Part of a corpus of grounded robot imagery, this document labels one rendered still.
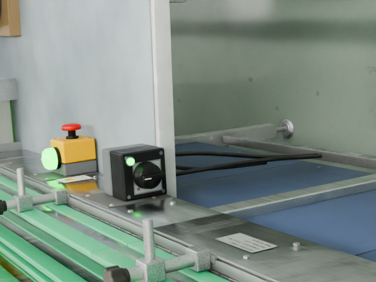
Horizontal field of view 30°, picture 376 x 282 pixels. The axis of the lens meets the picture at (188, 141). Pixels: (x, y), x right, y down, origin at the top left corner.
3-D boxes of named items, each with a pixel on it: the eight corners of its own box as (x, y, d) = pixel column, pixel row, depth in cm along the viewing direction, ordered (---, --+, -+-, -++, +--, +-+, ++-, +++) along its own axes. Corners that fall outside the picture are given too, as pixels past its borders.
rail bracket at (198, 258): (200, 262, 87) (100, 287, 80) (196, 204, 86) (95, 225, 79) (217, 271, 83) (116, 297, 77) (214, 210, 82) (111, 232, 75)
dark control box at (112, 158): (147, 187, 124) (104, 194, 120) (144, 142, 123) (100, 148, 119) (170, 194, 117) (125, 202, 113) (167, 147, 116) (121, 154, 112)
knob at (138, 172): (158, 186, 116) (168, 189, 113) (134, 190, 114) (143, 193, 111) (156, 159, 115) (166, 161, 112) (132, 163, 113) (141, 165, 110)
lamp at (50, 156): (53, 167, 143) (40, 169, 141) (52, 145, 142) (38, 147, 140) (62, 170, 139) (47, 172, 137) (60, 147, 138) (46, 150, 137)
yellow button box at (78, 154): (85, 167, 148) (52, 172, 144) (83, 132, 146) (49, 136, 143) (99, 172, 142) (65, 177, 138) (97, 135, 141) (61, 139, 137)
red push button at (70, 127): (59, 140, 142) (57, 123, 142) (78, 138, 144) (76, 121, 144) (66, 142, 139) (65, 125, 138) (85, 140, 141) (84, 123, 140)
